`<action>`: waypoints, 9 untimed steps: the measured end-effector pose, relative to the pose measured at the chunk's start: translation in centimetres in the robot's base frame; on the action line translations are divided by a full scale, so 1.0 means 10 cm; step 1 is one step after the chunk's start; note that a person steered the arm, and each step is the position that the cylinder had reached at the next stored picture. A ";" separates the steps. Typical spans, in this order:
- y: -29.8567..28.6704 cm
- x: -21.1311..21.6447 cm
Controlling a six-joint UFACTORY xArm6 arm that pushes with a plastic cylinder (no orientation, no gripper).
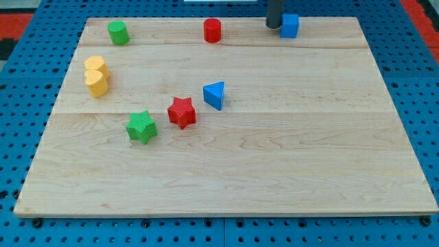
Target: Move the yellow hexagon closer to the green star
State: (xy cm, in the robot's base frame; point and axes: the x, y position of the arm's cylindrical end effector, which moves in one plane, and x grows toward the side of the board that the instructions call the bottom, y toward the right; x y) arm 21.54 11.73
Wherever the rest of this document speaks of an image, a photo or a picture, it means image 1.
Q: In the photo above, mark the red star block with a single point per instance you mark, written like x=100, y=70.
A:
x=182, y=112

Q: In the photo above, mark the green star block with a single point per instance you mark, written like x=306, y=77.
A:
x=141, y=127

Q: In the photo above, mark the yellow hexagon block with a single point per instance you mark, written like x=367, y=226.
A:
x=97, y=63

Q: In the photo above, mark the blue triangle block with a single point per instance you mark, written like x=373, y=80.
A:
x=213, y=94

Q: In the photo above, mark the wooden board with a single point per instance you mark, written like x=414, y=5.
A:
x=307, y=128

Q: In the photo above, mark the red cylinder block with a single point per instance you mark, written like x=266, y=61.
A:
x=212, y=28

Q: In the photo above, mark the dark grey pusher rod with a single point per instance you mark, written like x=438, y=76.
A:
x=274, y=14

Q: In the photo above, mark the blue cube block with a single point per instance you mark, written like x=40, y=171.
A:
x=290, y=25

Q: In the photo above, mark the yellow heart block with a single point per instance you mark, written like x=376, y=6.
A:
x=96, y=82

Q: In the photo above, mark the green cylinder block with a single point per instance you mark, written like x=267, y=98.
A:
x=118, y=32

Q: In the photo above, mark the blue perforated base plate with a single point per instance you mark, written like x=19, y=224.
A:
x=33, y=75

